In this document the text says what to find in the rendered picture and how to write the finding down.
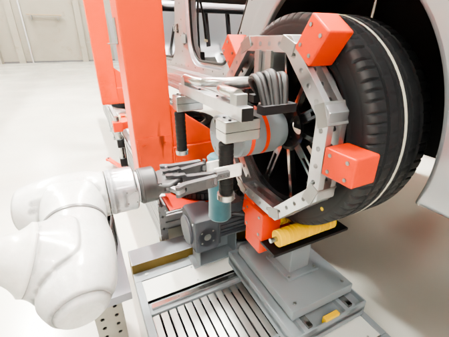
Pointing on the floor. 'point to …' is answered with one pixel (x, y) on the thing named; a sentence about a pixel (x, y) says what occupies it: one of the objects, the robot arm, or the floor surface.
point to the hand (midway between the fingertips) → (224, 168)
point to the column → (112, 322)
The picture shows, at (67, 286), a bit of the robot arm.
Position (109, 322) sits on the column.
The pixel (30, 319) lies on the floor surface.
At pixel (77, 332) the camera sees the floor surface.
